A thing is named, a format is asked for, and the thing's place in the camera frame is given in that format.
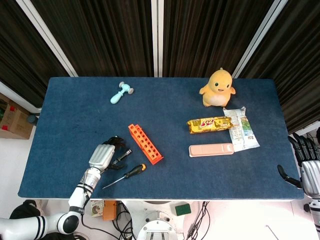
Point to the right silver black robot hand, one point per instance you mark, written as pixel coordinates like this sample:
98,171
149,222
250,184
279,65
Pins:
311,175

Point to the yellow plush toy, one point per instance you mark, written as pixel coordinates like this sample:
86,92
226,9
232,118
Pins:
217,90

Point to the dark pleated curtain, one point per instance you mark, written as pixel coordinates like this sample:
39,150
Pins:
20,50
300,62
100,37
205,32

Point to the gold biscuit pack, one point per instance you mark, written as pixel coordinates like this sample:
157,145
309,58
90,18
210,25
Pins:
210,125

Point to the white crumpled snack packet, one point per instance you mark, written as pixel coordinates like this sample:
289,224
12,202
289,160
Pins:
243,136

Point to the black bag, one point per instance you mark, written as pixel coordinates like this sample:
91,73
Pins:
25,208

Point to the brown cardboard box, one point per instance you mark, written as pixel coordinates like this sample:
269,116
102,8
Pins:
15,122

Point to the light blue toy hammer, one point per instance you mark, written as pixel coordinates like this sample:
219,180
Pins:
117,96

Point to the black orange flathead screwdriver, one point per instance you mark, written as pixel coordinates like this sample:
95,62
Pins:
135,171

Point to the pink pencil case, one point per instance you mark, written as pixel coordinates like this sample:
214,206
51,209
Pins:
212,150

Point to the orange tool rack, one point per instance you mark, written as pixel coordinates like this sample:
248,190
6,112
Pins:
147,147

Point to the blue table cloth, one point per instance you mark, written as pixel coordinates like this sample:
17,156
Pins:
175,175

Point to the grey black handled tool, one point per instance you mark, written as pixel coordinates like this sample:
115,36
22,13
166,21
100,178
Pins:
125,154

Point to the orange box device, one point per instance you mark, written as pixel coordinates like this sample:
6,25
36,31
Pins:
109,211

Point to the green block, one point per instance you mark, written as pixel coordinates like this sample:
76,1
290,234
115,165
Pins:
183,209

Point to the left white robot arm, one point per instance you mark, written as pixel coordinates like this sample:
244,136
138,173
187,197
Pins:
77,197

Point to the white frame post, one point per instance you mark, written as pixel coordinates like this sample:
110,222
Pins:
157,37
47,37
260,37

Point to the small printed carton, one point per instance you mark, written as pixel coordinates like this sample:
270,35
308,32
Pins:
97,208

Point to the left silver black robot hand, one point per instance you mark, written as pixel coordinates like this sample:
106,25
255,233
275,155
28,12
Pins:
101,156

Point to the white robot torso base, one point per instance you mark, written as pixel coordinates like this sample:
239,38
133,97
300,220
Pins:
156,225

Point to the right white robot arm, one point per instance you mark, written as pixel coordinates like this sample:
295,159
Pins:
315,210

